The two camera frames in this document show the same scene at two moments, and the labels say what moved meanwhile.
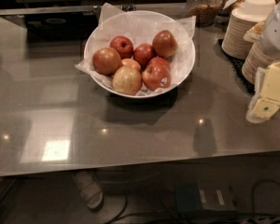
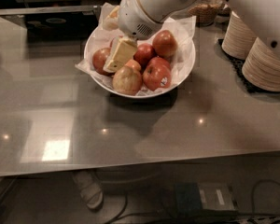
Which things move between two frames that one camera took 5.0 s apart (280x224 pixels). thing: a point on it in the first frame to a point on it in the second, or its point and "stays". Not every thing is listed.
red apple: x=143 y=52 stays
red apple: x=106 y=61 stays
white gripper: x=277 y=35 to x=133 y=19
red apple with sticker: x=157 y=74 stays
